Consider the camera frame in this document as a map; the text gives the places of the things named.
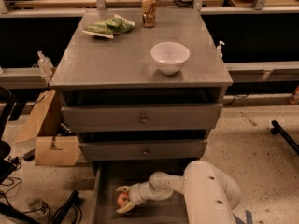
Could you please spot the tan drink can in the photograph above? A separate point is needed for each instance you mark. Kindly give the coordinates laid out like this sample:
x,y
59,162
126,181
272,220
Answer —
x,y
148,13

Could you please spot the brown cardboard box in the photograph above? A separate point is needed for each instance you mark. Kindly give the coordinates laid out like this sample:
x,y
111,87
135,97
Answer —
x,y
43,126

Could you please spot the grey bottom drawer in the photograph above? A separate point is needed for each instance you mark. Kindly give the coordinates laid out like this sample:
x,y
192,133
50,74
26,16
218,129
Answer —
x,y
113,174

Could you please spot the grey top drawer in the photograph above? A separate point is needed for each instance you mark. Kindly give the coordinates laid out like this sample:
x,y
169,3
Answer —
x,y
125,118

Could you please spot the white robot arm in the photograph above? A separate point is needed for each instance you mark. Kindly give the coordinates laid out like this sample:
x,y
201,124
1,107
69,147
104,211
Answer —
x,y
210,194

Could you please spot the grey drawer cabinet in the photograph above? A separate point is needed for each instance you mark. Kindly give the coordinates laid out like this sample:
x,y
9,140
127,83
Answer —
x,y
100,72

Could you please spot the small white pump bottle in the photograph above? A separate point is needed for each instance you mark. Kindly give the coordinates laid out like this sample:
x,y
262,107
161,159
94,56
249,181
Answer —
x,y
219,48

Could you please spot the green chip bag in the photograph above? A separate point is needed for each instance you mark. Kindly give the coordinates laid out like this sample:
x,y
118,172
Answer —
x,y
108,28

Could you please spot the black chair leg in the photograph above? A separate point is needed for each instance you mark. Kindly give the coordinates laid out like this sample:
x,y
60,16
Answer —
x,y
276,128

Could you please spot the black power strip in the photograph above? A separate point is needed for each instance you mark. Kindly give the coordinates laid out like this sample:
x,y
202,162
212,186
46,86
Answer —
x,y
73,202

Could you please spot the grey middle drawer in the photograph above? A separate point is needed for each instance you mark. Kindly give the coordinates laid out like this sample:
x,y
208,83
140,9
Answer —
x,y
146,150

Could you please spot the orange bottle on floor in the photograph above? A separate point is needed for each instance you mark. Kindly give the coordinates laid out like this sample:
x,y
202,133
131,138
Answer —
x,y
294,98

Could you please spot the grey drawer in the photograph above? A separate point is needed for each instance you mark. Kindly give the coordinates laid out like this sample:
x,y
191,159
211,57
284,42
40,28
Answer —
x,y
146,150
113,174
125,118

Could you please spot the red apple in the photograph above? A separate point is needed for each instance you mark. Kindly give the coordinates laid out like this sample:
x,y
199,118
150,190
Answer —
x,y
123,199

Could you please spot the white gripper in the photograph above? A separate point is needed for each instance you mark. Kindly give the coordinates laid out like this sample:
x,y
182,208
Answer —
x,y
135,194

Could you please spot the white bowl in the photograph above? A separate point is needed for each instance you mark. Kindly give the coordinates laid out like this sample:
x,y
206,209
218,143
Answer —
x,y
169,57

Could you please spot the clear sanitizer bottle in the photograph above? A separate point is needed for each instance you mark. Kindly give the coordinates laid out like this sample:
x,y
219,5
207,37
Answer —
x,y
45,64

